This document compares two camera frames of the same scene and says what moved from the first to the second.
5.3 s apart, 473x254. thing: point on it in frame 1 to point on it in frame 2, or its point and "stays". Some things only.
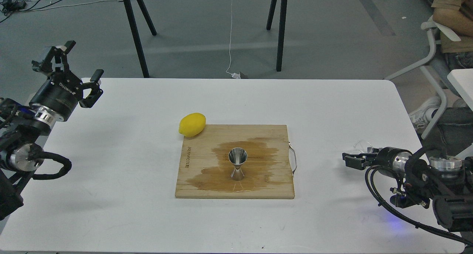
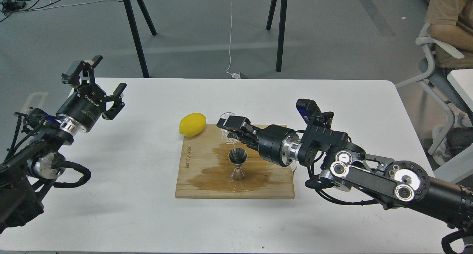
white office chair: [433, 26] to [436, 82]
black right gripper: [390, 161] to [270, 138]
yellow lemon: [191, 124] stays
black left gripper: [60, 94] to [84, 105]
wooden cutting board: [205, 170] stays
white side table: [462, 80] stays
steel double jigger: [237, 156] stays
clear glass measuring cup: [362, 145] to [225, 132]
